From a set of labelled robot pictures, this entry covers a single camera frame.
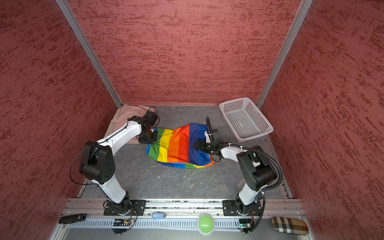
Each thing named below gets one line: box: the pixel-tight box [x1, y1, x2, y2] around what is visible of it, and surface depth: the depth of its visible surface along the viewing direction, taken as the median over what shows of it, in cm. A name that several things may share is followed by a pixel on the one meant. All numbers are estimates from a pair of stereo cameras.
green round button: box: [197, 213, 214, 236], surface depth 70 cm
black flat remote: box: [58, 213, 87, 224], surface depth 70 cm
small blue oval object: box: [152, 212, 165, 220], surface depth 73 cm
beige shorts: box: [103, 110, 120, 138], surface depth 105 cm
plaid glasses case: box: [271, 216, 309, 236], surface depth 69 cm
